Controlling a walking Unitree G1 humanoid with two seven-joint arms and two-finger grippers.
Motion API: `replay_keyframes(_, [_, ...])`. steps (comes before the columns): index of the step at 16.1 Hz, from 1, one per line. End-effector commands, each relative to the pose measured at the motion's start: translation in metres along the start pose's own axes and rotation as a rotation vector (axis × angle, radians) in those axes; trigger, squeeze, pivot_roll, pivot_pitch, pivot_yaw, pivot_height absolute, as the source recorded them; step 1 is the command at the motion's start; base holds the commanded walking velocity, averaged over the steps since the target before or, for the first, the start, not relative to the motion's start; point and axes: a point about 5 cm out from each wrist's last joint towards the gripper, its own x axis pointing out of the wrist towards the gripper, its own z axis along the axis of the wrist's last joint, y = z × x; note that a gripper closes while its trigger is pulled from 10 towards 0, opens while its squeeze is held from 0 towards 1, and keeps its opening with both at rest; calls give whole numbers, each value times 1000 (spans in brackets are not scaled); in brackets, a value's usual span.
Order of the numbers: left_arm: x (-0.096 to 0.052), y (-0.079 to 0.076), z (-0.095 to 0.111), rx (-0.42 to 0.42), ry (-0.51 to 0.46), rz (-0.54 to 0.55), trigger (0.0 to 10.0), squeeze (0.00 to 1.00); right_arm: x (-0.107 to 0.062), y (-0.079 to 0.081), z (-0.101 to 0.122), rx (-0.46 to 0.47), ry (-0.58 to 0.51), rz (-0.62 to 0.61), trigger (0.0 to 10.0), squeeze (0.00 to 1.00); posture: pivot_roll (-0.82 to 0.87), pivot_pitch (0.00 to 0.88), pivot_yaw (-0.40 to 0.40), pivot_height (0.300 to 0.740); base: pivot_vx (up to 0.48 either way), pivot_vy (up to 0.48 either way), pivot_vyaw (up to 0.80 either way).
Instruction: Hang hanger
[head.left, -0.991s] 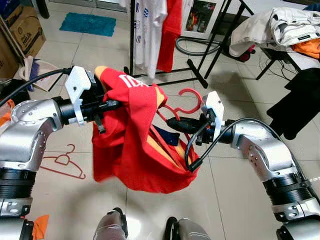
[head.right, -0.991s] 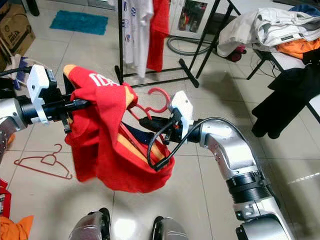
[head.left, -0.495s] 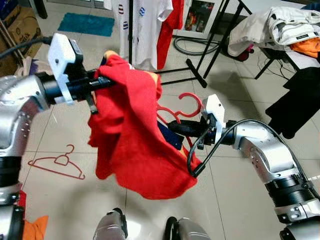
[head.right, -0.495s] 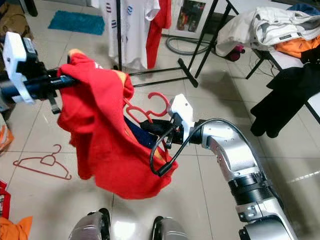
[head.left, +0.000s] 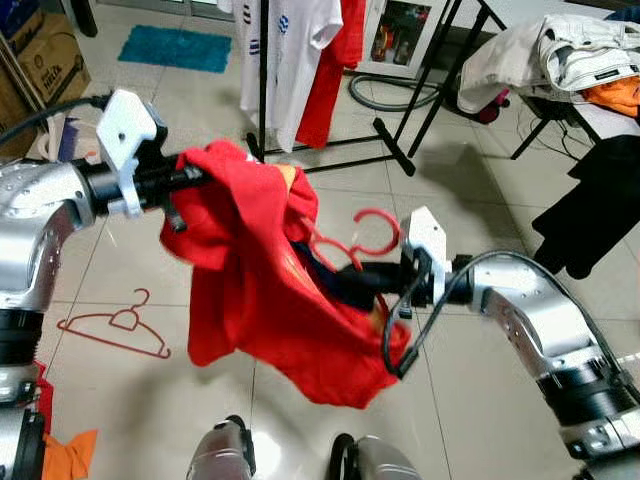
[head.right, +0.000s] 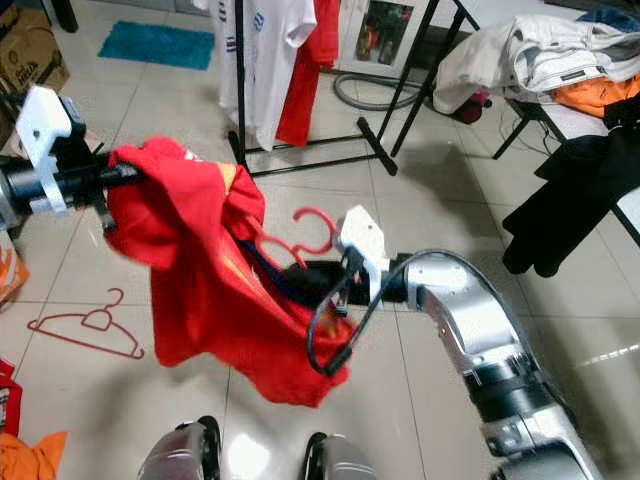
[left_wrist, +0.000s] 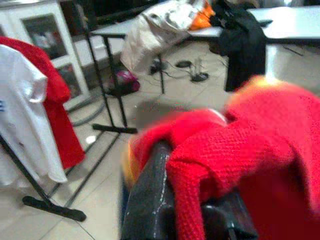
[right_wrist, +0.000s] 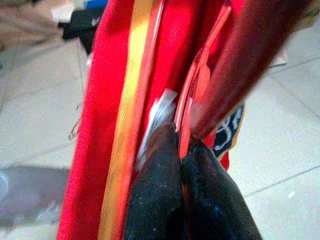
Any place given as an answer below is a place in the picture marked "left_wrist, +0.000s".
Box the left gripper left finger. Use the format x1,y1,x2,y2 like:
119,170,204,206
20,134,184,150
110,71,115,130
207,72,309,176
121,140,176,240

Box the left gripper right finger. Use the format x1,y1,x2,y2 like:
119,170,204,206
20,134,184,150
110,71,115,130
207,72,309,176
201,187,260,240

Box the red polo shirt navy collar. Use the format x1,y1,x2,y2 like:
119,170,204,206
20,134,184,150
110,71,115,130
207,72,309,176
124,76,320,240

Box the chrome garment rack black base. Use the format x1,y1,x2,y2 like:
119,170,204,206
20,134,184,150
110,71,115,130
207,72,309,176
0,24,139,223

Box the red t-shirt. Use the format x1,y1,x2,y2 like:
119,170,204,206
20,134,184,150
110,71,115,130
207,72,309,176
0,36,87,171

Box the magenta bag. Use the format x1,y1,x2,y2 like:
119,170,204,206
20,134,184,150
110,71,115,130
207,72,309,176
104,69,141,98

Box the black shoe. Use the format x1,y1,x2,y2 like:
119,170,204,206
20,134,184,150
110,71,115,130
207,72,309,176
174,59,193,69
189,71,210,83

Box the white t-shirt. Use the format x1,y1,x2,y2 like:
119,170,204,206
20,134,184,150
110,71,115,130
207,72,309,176
0,44,69,188

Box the beige jeans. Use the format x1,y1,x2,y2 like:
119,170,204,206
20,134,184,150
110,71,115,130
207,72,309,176
119,0,209,74

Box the black garment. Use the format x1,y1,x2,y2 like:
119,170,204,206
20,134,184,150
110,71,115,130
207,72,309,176
209,0,267,93

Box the white glass-door cabinet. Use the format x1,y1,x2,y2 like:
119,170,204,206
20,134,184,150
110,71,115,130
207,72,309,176
0,1,91,111

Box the orange cloth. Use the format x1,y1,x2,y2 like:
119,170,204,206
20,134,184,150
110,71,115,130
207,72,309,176
188,1,216,32

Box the white table black legs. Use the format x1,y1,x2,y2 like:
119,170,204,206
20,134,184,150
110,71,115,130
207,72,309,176
90,5,320,95

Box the grey corrugated hose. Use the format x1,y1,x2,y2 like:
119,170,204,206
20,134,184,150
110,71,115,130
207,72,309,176
66,93,106,128

